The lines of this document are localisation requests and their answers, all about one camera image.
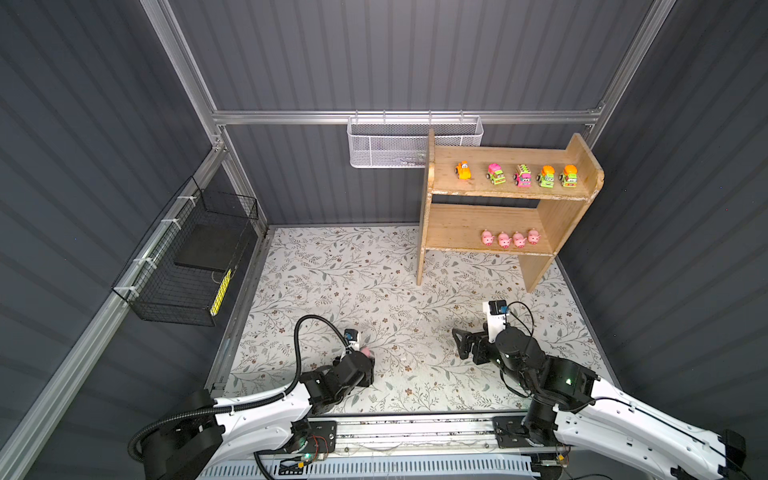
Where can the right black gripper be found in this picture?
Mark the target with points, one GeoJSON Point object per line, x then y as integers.
{"type": "Point", "coordinates": [479, 340]}

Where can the pink toy pig bottom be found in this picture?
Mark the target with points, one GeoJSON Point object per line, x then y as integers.
{"type": "Point", "coordinates": [504, 240]}

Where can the orange toy car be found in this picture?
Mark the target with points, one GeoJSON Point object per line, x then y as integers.
{"type": "Point", "coordinates": [463, 171]}

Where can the pink green striped toy truck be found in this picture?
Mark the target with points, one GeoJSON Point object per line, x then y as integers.
{"type": "Point", "coordinates": [523, 176]}

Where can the orange green mixer toy truck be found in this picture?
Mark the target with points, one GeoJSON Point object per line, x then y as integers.
{"type": "Point", "coordinates": [546, 177]}

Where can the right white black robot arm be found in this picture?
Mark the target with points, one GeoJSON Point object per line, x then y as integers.
{"type": "Point", "coordinates": [571, 405]}

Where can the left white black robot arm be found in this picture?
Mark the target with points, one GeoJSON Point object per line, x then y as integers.
{"type": "Point", "coordinates": [270, 408]}

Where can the wooden two-tier shelf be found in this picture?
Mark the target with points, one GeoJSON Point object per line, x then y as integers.
{"type": "Point", "coordinates": [454, 212]}

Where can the floral patterned table mat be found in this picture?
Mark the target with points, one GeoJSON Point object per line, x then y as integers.
{"type": "Point", "coordinates": [317, 281]}

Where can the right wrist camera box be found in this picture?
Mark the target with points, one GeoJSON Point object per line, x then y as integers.
{"type": "Point", "coordinates": [495, 311]}

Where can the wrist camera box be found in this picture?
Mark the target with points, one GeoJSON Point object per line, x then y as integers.
{"type": "Point", "coordinates": [352, 338]}
{"type": "Point", "coordinates": [495, 311]}

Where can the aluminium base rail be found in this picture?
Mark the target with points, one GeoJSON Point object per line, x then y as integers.
{"type": "Point", "coordinates": [420, 432]}

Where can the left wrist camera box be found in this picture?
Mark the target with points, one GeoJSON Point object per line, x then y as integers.
{"type": "Point", "coordinates": [352, 338]}

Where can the white wire mesh basket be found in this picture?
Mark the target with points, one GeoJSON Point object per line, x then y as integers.
{"type": "Point", "coordinates": [402, 142]}

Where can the white perforated cable tray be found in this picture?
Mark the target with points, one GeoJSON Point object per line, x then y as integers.
{"type": "Point", "coordinates": [459, 466]}

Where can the black wire mesh basket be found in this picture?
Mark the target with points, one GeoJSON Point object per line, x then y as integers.
{"type": "Point", "coordinates": [174, 277]}

